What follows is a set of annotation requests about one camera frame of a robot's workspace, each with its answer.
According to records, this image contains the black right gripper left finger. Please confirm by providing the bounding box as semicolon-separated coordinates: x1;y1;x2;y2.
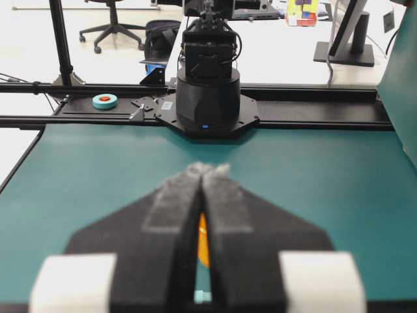
28;162;205;313

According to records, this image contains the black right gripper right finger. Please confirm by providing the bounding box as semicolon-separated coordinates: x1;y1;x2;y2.
199;162;367;313

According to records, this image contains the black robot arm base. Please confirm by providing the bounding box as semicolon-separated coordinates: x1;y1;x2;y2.
155;1;261;139

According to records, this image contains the orange block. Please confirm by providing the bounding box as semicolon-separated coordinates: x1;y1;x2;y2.
197;213;210;268

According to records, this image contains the colourful block box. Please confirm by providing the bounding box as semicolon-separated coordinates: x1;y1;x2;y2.
285;0;319;27

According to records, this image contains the teal table mat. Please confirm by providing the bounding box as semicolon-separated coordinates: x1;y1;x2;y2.
1;125;416;303

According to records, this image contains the teal tape roll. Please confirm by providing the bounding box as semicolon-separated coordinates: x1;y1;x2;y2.
93;94;118;110

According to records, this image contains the black tripod pole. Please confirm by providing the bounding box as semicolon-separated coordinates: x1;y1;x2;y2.
49;0;85;86

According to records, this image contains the black bag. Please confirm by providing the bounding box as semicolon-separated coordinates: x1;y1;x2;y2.
140;20;180;66

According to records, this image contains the teal side panel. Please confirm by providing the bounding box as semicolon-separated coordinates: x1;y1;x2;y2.
377;1;416;164

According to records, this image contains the black office chair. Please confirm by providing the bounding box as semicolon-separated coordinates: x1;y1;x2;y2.
79;0;146;54

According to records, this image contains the black computer monitor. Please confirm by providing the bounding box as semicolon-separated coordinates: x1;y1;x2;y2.
313;0;375;67

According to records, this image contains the black aluminium rail frame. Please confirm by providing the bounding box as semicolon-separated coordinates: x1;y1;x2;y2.
1;83;393;131

